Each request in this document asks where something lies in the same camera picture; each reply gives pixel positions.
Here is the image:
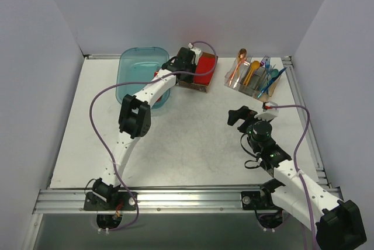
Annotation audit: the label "cardboard napkin box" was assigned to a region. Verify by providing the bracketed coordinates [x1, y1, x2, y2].
[177, 52, 216, 93]

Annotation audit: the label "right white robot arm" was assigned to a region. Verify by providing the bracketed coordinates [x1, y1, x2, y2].
[227, 102, 367, 249]

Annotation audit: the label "blue plastic knife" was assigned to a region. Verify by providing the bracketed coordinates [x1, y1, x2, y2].
[257, 68, 286, 98]

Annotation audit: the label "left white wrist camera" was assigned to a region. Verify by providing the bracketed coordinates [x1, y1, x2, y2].
[188, 43, 203, 58]

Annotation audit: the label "red napkin stack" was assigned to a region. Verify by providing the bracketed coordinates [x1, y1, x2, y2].
[193, 55, 215, 86]

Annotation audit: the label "teal plastic basin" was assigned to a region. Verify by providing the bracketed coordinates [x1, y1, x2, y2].
[116, 47, 171, 108]

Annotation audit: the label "clear utensil organizer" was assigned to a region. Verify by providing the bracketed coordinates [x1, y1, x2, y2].
[224, 58, 285, 102]

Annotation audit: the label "silver fork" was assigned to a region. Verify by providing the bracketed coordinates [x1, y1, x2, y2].
[242, 55, 252, 68]

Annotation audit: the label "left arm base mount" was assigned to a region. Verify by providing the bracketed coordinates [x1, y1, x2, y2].
[83, 190, 136, 211]

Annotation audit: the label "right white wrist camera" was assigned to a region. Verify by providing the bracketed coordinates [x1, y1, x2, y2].
[255, 101, 279, 122]

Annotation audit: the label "teal plastic spoon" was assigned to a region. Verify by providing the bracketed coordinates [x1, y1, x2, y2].
[264, 69, 279, 91]

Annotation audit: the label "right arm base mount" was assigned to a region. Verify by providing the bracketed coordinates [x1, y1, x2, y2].
[240, 189, 282, 211]

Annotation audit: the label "copper metallic spoon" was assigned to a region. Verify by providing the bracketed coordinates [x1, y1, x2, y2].
[229, 48, 247, 86]

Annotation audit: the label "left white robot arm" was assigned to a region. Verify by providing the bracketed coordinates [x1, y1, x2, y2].
[89, 43, 199, 210]

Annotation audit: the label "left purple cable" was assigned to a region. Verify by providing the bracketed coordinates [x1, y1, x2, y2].
[89, 41, 217, 231]

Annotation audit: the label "aluminium frame rail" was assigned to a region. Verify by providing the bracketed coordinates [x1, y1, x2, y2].
[32, 54, 347, 216]

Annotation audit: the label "rolled red napkin bundle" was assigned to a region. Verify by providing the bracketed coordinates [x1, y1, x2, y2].
[152, 71, 162, 109]

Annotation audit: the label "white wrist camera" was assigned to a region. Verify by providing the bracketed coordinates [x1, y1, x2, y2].
[188, 43, 203, 58]
[255, 101, 279, 122]

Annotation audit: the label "yellow plastic spoon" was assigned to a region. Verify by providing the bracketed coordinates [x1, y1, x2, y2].
[243, 61, 261, 86]

